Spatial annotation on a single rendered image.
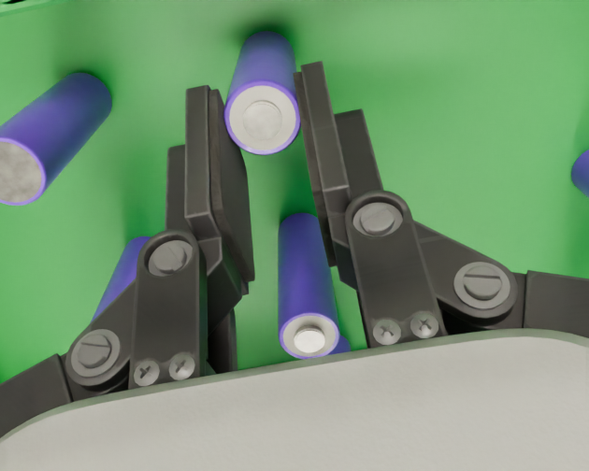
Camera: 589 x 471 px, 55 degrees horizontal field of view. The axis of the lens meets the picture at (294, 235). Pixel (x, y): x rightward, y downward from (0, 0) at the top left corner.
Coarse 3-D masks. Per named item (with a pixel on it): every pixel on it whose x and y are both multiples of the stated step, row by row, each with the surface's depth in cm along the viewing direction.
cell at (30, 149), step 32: (64, 96) 16; (96, 96) 18; (0, 128) 14; (32, 128) 14; (64, 128) 15; (96, 128) 18; (0, 160) 14; (32, 160) 14; (64, 160) 15; (0, 192) 14; (32, 192) 14
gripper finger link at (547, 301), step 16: (512, 272) 10; (528, 272) 10; (544, 272) 10; (528, 288) 10; (544, 288) 10; (560, 288) 10; (576, 288) 10; (528, 304) 10; (544, 304) 10; (560, 304) 10; (576, 304) 10; (448, 320) 10; (512, 320) 10; (528, 320) 10; (544, 320) 9; (560, 320) 9; (576, 320) 9
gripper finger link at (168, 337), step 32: (160, 256) 11; (192, 256) 10; (160, 288) 10; (192, 288) 10; (160, 320) 10; (192, 320) 10; (224, 320) 12; (160, 352) 9; (192, 352) 9; (224, 352) 12; (128, 384) 9
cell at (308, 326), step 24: (312, 216) 22; (288, 240) 20; (312, 240) 20; (288, 264) 19; (312, 264) 18; (288, 288) 18; (312, 288) 17; (288, 312) 17; (312, 312) 16; (336, 312) 17; (288, 336) 17; (312, 336) 16; (336, 336) 17
